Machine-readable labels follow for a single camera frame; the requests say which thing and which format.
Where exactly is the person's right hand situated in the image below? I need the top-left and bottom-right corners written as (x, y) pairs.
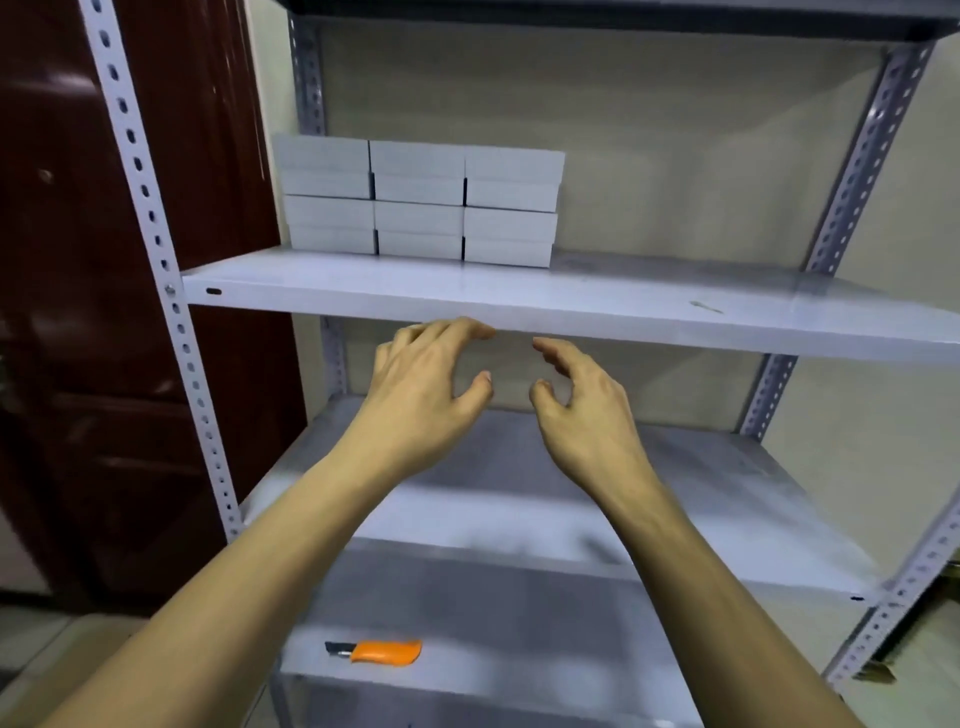
top-left (528, 336), bottom-right (656, 507)

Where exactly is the person's left hand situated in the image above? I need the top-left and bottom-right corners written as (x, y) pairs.
top-left (348, 316), bottom-right (497, 485)

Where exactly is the white metal shelving rack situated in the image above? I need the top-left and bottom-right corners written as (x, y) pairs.
top-left (78, 0), bottom-right (960, 728)

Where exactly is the tidy row of white boxes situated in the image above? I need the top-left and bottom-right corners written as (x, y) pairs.
top-left (271, 133), bottom-right (567, 270)

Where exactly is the orange utility knife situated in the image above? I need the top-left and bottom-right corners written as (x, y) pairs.
top-left (324, 639), bottom-right (423, 668)

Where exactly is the person's left forearm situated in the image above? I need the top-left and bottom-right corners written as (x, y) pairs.
top-left (45, 457), bottom-right (399, 728)

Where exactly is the person's right forearm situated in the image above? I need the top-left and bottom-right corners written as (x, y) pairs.
top-left (600, 480), bottom-right (864, 728)

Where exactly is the dark wooden door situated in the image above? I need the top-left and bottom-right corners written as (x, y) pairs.
top-left (0, 0), bottom-right (309, 614)

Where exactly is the black and gold object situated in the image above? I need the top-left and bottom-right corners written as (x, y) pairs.
top-left (858, 655), bottom-right (902, 687)

